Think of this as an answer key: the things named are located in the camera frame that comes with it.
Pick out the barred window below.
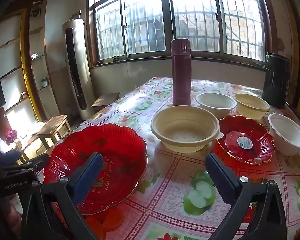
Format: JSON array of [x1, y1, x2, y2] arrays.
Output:
[[87, 0, 272, 67]]

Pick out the red flower-shaped plate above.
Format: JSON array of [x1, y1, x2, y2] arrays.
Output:
[[217, 115, 276, 165]]

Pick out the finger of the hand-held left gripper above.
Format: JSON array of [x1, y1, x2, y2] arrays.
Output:
[[1, 153, 50, 177], [0, 151, 20, 167]]

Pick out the shallow white bowl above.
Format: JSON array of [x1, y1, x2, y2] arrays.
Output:
[[195, 92, 237, 120]]

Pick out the small cream ribbed bowl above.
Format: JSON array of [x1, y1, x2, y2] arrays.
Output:
[[234, 93, 270, 120]]

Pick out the small red plate with sticker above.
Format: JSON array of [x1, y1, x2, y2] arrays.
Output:
[[225, 131, 262, 154]]

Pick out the purple thermos bottle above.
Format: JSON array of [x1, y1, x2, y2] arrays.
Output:
[[171, 38, 192, 106]]

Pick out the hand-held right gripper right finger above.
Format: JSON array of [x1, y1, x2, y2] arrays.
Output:
[[205, 153, 288, 240]]

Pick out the floral fruit print tablecloth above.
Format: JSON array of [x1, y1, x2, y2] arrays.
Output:
[[37, 77, 300, 240]]

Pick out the large cream bowl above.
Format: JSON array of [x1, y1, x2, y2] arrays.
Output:
[[150, 105, 224, 153]]

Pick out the large red plate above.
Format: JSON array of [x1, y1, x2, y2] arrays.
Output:
[[43, 123, 147, 215]]

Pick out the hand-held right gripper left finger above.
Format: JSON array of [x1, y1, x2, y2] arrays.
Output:
[[21, 152, 104, 240]]

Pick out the small wooden stool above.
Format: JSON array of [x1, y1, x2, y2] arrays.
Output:
[[91, 92, 120, 108]]

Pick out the yellow framed shelf unit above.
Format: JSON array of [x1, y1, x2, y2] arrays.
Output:
[[0, 5, 49, 123]]

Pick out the deep white bowl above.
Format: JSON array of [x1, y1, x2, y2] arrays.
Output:
[[268, 113, 300, 157]]

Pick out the red cloth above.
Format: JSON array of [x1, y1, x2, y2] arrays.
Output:
[[5, 129, 18, 145]]

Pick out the person's left forearm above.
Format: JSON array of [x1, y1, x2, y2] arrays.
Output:
[[0, 195, 24, 240]]

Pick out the black canister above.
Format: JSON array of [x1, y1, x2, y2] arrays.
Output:
[[261, 52, 292, 109]]

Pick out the white tower air conditioner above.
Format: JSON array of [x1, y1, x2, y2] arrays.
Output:
[[62, 19, 97, 120]]

